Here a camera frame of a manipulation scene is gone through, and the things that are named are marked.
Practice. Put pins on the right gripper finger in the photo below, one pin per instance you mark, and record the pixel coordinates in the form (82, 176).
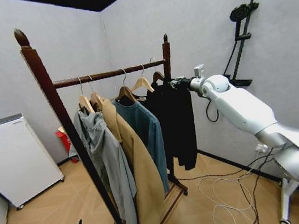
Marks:
(172, 84)

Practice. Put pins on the black garment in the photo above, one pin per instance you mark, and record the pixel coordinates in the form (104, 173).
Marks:
(173, 119)

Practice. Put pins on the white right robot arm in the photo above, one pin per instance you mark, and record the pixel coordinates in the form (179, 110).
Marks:
(240, 105)

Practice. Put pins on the dark brown wooden hanger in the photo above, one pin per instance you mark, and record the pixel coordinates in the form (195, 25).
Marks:
(125, 90)
(157, 75)

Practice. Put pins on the light wooden hanger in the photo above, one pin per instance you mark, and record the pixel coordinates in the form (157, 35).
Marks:
(141, 81)
(84, 101)
(95, 98)

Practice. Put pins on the teal sweater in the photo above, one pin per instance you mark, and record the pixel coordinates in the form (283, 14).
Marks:
(145, 124)

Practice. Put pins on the black shower shelf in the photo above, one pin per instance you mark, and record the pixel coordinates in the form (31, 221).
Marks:
(242, 82)

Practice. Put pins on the grey hooded jacket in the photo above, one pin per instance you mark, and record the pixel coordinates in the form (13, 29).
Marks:
(108, 159)

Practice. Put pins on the tan long coat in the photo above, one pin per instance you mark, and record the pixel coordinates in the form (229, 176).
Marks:
(143, 176)

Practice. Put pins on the white box appliance on wheels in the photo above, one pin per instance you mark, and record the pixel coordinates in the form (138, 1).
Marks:
(11, 161)

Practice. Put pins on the black round hand shower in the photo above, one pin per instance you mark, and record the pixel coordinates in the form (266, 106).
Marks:
(239, 12)

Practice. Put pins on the red paper bag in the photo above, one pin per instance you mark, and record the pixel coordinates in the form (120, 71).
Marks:
(63, 143)

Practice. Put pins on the dark wooden clothes rack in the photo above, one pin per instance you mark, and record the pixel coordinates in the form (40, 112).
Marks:
(47, 86)

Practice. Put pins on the white stand leg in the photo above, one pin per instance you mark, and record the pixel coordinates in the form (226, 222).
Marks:
(288, 195)

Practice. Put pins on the black shower rail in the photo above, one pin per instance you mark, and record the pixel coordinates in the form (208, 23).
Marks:
(244, 41)

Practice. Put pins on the white wall socket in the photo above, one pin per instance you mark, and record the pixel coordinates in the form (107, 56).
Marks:
(261, 148)

